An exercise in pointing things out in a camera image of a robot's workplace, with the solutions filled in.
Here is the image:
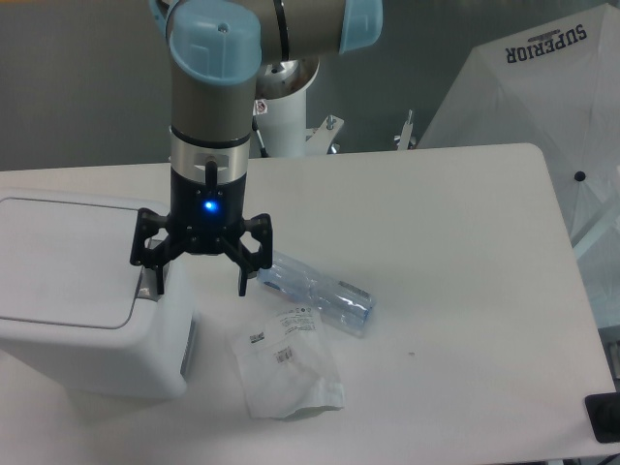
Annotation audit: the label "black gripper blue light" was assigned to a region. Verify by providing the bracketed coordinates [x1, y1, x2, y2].
[130, 170, 273, 296]

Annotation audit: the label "white push-lid trash can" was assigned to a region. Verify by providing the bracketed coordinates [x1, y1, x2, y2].
[1, 188, 198, 399]

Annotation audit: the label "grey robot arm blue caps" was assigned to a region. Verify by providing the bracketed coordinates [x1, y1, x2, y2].
[130, 1, 384, 292]

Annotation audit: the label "crumpled clear plastic bag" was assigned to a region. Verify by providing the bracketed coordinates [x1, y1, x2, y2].
[228, 306, 345, 419]

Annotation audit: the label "clear plastic water bottle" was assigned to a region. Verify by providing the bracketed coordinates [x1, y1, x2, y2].
[258, 252, 376, 337]

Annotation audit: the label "white umbrella with SUPERIOR print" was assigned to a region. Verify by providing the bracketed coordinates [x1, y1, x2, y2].
[417, 2, 620, 253]

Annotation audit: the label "black device at table corner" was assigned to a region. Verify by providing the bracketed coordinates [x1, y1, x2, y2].
[584, 392, 619, 444]

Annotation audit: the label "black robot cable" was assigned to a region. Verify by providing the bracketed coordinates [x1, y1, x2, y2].
[251, 115, 270, 159]

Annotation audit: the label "white metal base frame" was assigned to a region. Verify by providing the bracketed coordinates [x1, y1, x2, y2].
[303, 109, 418, 156]

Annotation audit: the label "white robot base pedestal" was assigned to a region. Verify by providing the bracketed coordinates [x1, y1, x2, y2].
[253, 57, 320, 158]

